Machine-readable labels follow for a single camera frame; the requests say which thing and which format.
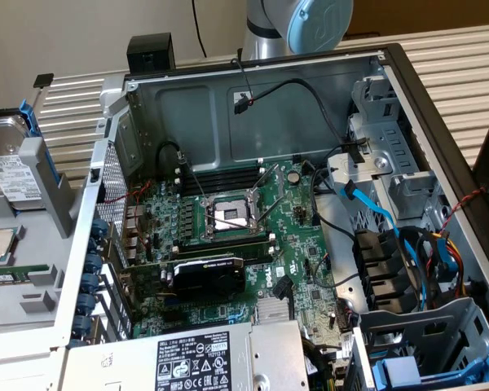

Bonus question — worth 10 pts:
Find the blue SATA wire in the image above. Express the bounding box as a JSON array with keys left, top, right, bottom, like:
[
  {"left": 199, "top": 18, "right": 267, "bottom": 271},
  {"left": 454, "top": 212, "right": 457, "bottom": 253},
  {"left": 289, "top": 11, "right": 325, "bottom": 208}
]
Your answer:
[{"left": 340, "top": 180, "right": 456, "bottom": 313}]

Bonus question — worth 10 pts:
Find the coloured power wire bundle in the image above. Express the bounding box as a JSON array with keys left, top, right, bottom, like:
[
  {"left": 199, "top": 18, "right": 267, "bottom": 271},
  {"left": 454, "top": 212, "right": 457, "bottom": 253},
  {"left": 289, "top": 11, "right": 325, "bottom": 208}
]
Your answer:
[{"left": 430, "top": 230, "right": 474, "bottom": 301}]

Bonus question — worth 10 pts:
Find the hard disk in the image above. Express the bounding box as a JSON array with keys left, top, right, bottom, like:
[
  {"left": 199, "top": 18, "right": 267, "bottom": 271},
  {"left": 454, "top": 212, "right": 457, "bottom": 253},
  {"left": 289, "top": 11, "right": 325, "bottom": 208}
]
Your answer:
[{"left": 0, "top": 99, "right": 63, "bottom": 213}]

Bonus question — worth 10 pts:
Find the empty blue disk carrier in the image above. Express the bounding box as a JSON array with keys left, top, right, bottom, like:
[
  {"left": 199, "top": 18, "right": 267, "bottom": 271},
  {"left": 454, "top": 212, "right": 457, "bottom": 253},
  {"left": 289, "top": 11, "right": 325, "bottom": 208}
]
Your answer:
[{"left": 370, "top": 341, "right": 489, "bottom": 390}]

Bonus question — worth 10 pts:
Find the black RAM slot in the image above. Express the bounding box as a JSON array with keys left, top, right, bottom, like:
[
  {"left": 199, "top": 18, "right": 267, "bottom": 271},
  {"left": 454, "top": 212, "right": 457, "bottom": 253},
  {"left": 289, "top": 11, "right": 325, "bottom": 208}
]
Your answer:
[
  {"left": 227, "top": 246, "right": 277, "bottom": 265},
  {"left": 182, "top": 178, "right": 264, "bottom": 196},
  {"left": 183, "top": 167, "right": 267, "bottom": 184}
]

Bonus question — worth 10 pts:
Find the CPU socket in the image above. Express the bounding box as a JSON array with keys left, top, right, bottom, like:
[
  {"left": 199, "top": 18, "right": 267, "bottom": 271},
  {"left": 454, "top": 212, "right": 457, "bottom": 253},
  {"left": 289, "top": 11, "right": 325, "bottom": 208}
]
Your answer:
[{"left": 201, "top": 191, "right": 270, "bottom": 242}]

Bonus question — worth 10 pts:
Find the metal socket cover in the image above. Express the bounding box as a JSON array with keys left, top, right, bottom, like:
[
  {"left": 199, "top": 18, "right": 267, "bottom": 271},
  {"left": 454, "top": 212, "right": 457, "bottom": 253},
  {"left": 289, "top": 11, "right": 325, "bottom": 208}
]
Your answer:
[{"left": 249, "top": 162, "right": 286, "bottom": 204}]

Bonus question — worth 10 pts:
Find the metal locking lever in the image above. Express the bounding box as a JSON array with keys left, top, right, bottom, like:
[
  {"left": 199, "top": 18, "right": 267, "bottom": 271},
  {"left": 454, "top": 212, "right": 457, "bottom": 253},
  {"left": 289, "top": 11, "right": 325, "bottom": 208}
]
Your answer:
[
  {"left": 255, "top": 194, "right": 289, "bottom": 229},
  {"left": 178, "top": 151, "right": 209, "bottom": 205}
]

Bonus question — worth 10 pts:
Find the open grey PC case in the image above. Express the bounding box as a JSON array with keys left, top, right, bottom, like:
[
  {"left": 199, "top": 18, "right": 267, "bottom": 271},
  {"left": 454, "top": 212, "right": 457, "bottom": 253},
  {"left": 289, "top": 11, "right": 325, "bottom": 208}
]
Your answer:
[{"left": 51, "top": 42, "right": 489, "bottom": 391}]

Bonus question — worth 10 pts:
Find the green Dell motherboard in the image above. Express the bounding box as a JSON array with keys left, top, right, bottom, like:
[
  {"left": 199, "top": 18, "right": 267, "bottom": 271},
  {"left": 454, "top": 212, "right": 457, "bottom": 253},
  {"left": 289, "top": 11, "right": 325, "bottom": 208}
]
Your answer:
[{"left": 120, "top": 158, "right": 346, "bottom": 363}]

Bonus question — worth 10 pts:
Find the black graphics card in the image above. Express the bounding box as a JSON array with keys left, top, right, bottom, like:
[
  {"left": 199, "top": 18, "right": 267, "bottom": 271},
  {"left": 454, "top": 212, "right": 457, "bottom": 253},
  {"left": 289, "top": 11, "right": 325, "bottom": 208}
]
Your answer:
[{"left": 121, "top": 254, "right": 248, "bottom": 303}]

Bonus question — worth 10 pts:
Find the silver chipset heat sink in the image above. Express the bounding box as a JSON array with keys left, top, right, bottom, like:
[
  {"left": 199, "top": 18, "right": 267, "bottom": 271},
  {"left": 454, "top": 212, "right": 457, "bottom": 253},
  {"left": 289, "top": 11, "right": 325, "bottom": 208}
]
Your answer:
[{"left": 255, "top": 298, "right": 291, "bottom": 326}]

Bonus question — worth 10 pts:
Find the grey metal drive cage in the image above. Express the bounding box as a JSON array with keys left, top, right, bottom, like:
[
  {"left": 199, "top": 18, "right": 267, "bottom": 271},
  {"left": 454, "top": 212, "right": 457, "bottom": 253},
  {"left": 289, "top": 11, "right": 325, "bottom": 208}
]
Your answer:
[{"left": 325, "top": 75, "right": 461, "bottom": 229}]

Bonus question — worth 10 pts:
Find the black box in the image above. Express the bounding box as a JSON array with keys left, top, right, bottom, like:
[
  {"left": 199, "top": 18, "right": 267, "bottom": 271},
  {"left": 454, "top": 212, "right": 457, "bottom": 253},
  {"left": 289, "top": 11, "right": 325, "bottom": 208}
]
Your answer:
[{"left": 126, "top": 33, "right": 176, "bottom": 77}]

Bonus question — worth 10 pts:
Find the grey power supply unit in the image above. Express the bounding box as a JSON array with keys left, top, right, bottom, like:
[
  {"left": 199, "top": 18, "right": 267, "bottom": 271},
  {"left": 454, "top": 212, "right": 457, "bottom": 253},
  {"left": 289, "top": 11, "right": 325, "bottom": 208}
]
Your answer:
[{"left": 64, "top": 319, "right": 311, "bottom": 391}]

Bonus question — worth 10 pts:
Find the grey plastic parts rack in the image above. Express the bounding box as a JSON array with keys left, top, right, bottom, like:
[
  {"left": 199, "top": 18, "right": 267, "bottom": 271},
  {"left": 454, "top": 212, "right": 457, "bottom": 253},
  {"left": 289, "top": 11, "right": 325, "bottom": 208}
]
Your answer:
[{"left": 0, "top": 136, "right": 91, "bottom": 339}]

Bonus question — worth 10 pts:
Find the green RAM stick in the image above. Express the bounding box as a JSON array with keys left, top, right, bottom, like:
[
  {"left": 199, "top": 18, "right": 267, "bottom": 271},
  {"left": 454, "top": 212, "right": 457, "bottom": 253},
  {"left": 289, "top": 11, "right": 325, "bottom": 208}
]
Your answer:
[{"left": 0, "top": 263, "right": 51, "bottom": 285}]

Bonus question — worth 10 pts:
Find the black wire with plug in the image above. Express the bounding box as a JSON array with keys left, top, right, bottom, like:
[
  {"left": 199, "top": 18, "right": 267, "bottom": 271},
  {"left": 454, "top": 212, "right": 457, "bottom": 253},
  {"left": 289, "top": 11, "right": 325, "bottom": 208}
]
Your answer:
[
  {"left": 232, "top": 77, "right": 354, "bottom": 150},
  {"left": 273, "top": 275, "right": 301, "bottom": 339}
]

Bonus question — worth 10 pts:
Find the thin black wire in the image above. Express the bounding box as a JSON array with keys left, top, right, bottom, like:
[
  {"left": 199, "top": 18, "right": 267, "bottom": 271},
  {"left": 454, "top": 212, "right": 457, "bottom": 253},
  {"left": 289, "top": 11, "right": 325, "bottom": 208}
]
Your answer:
[
  {"left": 309, "top": 144, "right": 358, "bottom": 242},
  {"left": 230, "top": 56, "right": 257, "bottom": 103}
]

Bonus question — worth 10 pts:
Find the thin red wire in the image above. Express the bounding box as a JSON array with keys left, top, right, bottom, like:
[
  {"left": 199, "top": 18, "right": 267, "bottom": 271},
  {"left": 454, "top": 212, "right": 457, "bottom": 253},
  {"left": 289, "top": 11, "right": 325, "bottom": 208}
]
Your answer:
[{"left": 104, "top": 181, "right": 152, "bottom": 249}]

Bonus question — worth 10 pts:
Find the thin black hanging cable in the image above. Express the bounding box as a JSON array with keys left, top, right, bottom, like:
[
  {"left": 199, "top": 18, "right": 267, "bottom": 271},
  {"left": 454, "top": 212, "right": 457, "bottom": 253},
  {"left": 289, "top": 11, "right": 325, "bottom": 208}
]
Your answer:
[{"left": 191, "top": 0, "right": 209, "bottom": 59}]

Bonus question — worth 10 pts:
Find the mesh sleeved wire bundle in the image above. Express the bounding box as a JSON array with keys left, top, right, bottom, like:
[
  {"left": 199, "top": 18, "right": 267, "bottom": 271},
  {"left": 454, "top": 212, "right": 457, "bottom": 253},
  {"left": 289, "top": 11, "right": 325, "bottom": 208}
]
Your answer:
[{"left": 301, "top": 337, "right": 339, "bottom": 391}]

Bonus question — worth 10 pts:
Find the red black twisted wire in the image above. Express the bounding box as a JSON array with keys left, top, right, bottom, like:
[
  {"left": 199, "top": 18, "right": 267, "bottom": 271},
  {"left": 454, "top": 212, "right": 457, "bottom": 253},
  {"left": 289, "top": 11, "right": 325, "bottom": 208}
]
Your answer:
[{"left": 438, "top": 186, "right": 489, "bottom": 238}]

